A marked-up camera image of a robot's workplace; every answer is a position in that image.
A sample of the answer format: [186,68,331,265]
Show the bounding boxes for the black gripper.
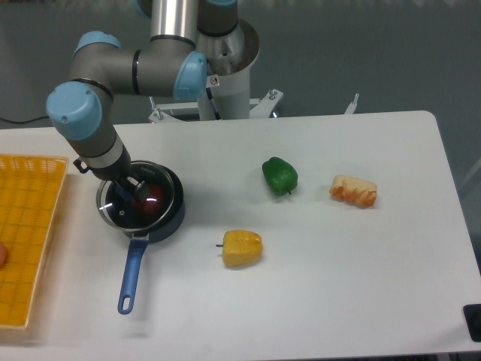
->
[73,152,150,202]

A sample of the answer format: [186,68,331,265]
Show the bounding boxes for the glass pot lid blue knob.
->
[96,161,184,232]

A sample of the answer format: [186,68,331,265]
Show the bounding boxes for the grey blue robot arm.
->
[46,1,238,202]

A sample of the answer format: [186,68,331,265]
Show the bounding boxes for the red bell pepper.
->
[132,184,164,217]

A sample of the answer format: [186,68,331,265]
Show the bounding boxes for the yellow woven basket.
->
[1,153,69,329]

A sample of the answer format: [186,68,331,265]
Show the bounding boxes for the yellow bell pepper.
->
[216,229,263,268]

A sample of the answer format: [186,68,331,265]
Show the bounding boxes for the green bell pepper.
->
[262,156,298,196]

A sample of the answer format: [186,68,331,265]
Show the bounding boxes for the orange white bread piece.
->
[329,175,377,208]

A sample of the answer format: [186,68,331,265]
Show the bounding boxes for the black table corner device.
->
[463,304,481,342]

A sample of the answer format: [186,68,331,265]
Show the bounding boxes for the dark pot blue handle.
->
[96,161,185,314]

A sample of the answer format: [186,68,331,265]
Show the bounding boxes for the black cable on floor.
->
[0,115,53,127]

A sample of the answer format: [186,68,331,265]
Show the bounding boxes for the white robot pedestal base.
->
[148,20,283,123]

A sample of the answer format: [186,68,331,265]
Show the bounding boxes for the white table bracket right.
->
[344,93,359,115]

